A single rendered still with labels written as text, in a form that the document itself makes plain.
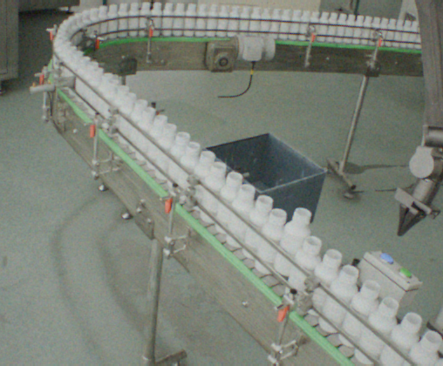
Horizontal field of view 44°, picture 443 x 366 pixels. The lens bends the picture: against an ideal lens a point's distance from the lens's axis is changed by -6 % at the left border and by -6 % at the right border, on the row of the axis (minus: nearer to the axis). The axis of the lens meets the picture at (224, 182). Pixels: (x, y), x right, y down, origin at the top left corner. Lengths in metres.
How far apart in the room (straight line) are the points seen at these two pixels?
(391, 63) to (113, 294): 2.12
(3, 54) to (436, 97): 3.69
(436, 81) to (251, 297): 0.68
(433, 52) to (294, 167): 1.02
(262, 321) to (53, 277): 1.59
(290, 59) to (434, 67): 2.03
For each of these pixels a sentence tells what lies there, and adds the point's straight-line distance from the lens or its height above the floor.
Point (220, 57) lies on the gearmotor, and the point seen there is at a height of 0.94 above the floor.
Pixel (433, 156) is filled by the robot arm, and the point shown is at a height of 1.40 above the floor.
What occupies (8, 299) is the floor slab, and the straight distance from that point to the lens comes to 2.74.
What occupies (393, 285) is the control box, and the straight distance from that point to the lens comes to 1.33.
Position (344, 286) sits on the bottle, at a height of 1.13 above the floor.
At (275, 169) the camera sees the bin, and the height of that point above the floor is 0.83.
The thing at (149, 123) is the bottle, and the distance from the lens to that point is 1.72.
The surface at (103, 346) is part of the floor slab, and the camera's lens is 2.52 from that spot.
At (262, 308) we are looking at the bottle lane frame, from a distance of 1.41.
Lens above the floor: 1.90
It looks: 32 degrees down
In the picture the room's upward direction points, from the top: 9 degrees clockwise
